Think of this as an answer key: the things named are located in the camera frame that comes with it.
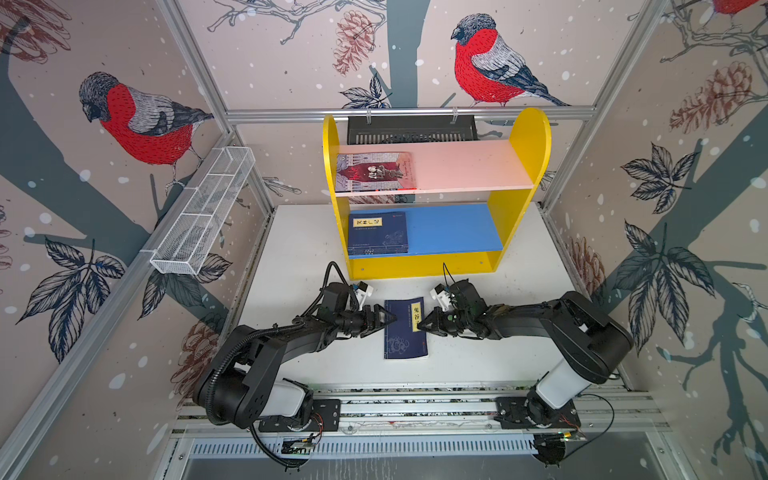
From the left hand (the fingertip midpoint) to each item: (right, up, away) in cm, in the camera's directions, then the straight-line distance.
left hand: (390, 324), depth 82 cm
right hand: (+8, -4, +5) cm, 11 cm away
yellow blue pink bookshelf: (+33, +40, +44) cm, 68 cm away
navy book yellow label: (-4, +25, +9) cm, 27 cm away
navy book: (+4, -5, +4) cm, 8 cm away
